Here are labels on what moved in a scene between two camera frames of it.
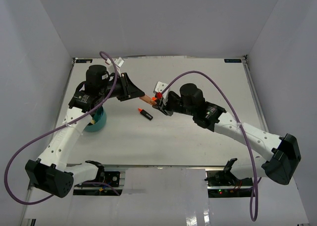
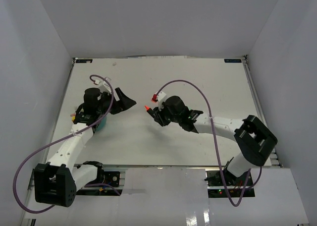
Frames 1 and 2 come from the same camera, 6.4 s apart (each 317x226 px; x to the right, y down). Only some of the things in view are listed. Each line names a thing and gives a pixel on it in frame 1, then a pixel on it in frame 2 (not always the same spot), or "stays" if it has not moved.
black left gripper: [130, 90] to [125, 103]
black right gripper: [159, 106] to [159, 117]
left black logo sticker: [84, 61] stays
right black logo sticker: [234, 60] stays
